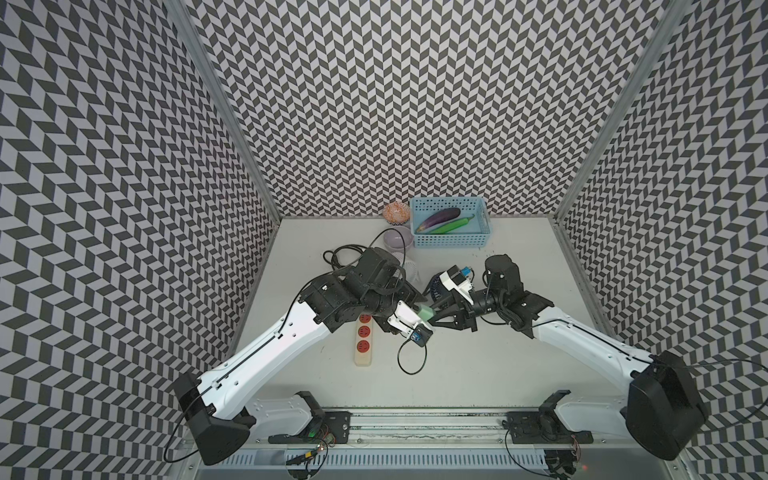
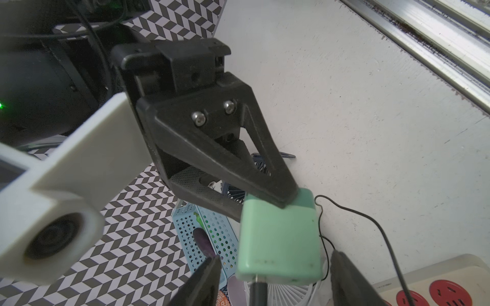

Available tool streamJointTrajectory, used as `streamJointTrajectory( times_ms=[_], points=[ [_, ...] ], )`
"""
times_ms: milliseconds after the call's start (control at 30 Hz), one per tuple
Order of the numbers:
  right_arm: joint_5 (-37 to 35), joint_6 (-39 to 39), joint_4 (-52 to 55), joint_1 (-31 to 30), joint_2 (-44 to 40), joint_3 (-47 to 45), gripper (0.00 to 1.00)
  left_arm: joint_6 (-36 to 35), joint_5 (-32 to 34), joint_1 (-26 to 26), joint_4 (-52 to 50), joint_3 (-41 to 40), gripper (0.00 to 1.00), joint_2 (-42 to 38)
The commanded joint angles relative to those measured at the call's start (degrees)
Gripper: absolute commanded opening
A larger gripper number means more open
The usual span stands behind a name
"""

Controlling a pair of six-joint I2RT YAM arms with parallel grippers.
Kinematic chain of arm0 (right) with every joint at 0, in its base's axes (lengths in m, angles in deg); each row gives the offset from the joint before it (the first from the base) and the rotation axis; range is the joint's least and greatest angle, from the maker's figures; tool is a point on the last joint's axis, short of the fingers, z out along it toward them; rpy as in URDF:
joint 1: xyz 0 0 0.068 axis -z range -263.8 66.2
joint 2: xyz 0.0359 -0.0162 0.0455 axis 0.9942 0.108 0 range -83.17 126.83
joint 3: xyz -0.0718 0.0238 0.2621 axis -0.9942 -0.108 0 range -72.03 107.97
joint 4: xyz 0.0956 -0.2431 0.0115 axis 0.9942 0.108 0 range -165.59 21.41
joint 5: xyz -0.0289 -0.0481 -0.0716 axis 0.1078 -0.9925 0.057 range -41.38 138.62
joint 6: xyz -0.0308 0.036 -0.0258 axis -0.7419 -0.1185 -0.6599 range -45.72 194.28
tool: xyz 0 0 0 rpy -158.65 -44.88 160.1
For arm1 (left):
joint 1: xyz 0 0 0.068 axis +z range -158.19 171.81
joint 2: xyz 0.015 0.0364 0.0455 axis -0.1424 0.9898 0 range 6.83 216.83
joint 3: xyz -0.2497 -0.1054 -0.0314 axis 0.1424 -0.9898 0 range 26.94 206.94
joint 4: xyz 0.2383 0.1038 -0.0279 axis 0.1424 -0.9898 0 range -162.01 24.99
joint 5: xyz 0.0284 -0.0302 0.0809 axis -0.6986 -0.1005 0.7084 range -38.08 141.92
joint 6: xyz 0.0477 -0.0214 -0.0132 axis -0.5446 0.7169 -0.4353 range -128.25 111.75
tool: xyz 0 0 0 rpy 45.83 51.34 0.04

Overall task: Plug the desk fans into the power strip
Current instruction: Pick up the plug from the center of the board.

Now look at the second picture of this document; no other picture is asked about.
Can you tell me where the black navy fan cable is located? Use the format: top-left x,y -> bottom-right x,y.
248,194 -> 416,306

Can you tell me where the beige red power strip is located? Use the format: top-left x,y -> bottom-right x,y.
373,253 -> 490,306

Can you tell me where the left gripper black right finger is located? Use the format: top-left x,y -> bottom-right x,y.
330,251 -> 386,306

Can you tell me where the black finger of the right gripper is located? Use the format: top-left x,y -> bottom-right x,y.
168,167 -> 242,222

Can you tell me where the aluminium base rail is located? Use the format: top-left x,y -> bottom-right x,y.
344,1 -> 489,112

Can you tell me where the navy blue desk fan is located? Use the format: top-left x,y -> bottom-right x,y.
219,152 -> 296,204

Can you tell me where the lilac ceramic bowl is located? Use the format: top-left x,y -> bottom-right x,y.
227,275 -> 247,306

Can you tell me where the green adapter of navy fan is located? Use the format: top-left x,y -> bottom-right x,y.
236,188 -> 323,286

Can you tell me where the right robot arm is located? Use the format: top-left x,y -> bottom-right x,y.
1,1 -> 299,219

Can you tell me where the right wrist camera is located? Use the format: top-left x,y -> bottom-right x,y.
1,93 -> 151,285

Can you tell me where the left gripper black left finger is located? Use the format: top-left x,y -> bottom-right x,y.
168,257 -> 222,306

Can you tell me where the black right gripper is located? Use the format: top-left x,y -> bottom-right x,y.
111,38 -> 299,209

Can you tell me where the green chili pepper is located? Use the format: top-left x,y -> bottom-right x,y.
193,212 -> 205,229

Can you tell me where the light blue perforated basket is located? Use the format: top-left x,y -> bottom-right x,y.
172,200 -> 238,289

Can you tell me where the purple eggplant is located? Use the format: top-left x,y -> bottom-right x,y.
192,228 -> 216,258

